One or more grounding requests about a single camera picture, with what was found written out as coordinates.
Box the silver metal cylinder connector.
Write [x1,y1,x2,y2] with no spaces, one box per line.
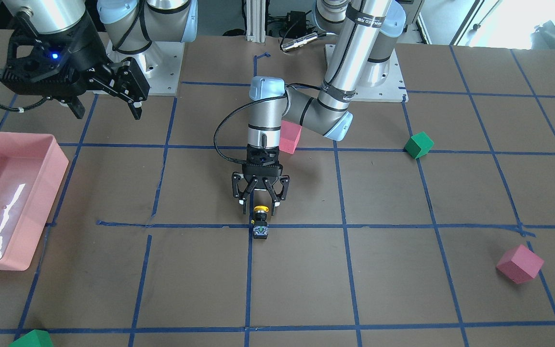
[280,32,318,53]

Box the pink foam cube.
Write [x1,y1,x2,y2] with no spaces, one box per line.
[279,120,302,154]
[496,244,544,285]

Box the yellow push button switch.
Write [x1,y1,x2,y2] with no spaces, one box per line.
[251,206,270,239]

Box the aluminium profile post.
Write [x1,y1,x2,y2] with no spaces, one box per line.
[242,0,268,44]

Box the pink foam cube centre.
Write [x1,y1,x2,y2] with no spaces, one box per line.
[279,120,302,154]

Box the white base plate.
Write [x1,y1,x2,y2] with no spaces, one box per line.
[93,40,186,97]
[351,39,408,103]

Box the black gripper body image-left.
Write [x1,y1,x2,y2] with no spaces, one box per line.
[0,13,112,103]

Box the black power adapter box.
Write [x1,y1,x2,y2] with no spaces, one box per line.
[285,11,307,31]

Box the pink plastic tray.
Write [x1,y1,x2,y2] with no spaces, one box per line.
[0,132,68,271]

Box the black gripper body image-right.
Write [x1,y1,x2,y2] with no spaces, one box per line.
[242,145,283,181]

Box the green foam cube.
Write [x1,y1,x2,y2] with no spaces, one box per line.
[403,132,435,160]

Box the green foam block bottom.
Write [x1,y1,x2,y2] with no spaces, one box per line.
[8,330,54,347]

